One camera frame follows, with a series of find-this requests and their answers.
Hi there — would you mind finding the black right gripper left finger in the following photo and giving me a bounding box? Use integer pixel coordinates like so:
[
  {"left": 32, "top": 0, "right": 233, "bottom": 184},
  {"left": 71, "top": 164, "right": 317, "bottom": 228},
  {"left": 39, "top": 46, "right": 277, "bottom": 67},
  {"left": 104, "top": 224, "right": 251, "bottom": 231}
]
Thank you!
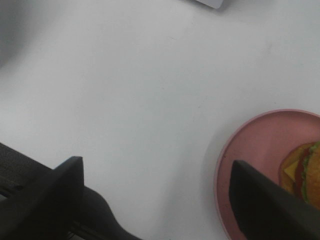
[{"left": 0, "top": 156, "right": 84, "bottom": 240}]

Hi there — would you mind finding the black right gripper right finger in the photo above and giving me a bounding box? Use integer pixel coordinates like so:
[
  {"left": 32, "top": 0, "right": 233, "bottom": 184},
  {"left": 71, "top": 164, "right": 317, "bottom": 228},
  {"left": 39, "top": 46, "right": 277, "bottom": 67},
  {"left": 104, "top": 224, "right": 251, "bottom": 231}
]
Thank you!
[{"left": 229, "top": 160, "right": 320, "bottom": 240}]

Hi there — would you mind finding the pink round plate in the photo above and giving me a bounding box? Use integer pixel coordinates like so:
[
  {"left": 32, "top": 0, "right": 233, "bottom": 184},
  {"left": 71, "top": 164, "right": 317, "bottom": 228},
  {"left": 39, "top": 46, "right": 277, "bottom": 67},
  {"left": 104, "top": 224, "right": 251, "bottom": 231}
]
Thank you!
[{"left": 213, "top": 109, "right": 320, "bottom": 240}]

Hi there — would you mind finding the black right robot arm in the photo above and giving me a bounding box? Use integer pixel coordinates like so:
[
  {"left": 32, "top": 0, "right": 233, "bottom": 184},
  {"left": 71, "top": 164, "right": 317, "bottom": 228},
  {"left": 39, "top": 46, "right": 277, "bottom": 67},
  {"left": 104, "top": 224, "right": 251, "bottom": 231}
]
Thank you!
[{"left": 0, "top": 145, "right": 320, "bottom": 240}]

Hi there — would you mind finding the burger with lettuce and cheese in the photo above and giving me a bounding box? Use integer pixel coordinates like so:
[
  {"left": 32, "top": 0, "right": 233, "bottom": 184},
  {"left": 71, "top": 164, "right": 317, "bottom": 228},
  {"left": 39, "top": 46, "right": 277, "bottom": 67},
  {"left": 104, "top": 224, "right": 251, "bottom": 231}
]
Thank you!
[{"left": 279, "top": 141, "right": 320, "bottom": 209}]

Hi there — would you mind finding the white microwave oven body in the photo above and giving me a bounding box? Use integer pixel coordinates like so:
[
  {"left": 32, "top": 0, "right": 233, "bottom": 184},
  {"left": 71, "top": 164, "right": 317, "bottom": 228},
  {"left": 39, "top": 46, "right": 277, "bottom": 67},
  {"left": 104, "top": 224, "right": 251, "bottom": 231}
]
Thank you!
[{"left": 196, "top": 0, "right": 224, "bottom": 9}]

